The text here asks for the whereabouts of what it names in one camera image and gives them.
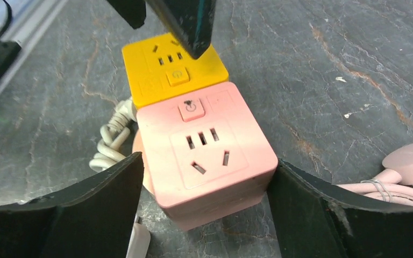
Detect large white power strip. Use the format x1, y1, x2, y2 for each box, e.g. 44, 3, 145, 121
126, 216, 151, 258

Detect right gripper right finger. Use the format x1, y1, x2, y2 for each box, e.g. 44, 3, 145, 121
267, 161, 413, 257

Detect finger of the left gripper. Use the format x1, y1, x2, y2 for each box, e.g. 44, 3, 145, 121
107, 0, 146, 29
147, 0, 216, 60

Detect white strip power cord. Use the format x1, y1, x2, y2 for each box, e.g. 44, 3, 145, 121
89, 97, 138, 174

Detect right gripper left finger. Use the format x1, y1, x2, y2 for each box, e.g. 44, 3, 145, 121
0, 152, 144, 257

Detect pink coiled socket cord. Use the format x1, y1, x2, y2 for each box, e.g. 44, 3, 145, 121
334, 140, 413, 209

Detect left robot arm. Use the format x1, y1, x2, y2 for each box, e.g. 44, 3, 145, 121
0, 0, 216, 79

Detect pink round socket stack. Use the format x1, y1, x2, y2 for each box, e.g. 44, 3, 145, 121
131, 130, 155, 195

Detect yellow cube adapter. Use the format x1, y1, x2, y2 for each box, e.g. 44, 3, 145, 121
122, 33, 229, 109

